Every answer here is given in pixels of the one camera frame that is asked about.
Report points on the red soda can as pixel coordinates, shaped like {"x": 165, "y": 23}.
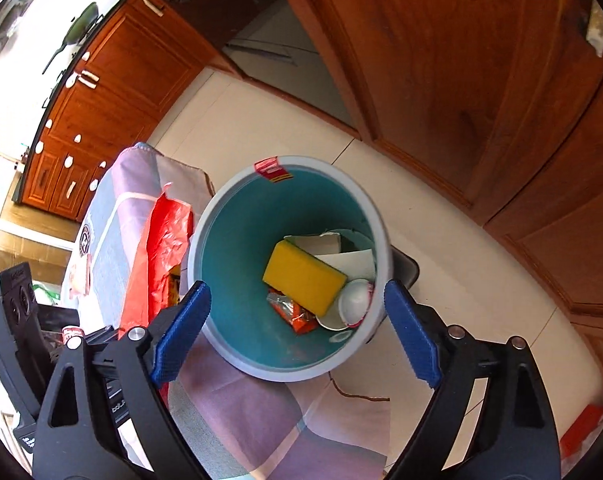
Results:
{"x": 73, "y": 332}

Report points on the yellow green sponge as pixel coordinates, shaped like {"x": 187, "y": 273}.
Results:
{"x": 301, "y": 275}

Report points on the wooden kitchen cabinets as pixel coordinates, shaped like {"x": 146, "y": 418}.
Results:
{"x": 431, "y": 60}

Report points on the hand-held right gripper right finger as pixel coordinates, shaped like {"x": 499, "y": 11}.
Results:
{"x": 414, "y": 335}

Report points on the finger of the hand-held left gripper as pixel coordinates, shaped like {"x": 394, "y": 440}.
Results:
{"x": 56, "y": 317}

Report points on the dark wok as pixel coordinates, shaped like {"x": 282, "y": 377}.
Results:
{"x": 83, "y": 20}

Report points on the large red snack bag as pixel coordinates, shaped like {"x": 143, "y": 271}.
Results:
{"x": 156, "y": 240}

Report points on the small red snack wrapper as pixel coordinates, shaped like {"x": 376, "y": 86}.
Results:
{"x": 296, "y": 317}

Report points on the black plastic object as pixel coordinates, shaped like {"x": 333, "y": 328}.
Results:
{"x": 406, "y": 265}

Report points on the leaf print paper cup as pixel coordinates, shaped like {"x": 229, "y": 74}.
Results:
{"x": 354, "y": 300}

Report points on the built-in black oven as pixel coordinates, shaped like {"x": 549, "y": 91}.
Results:
{"x": 281, "y": 60}

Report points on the plaid tablecloth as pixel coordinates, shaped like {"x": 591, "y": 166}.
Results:
{"x": 261, "y": 420}

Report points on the grey teal bin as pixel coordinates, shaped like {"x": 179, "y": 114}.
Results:
{"x": 241, "y": 260}

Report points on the green cardboard box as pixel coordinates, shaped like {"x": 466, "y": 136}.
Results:
{"x": 346, "y": 262}

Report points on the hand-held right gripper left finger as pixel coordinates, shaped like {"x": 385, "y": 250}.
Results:
{"x": 181, "y": 330}

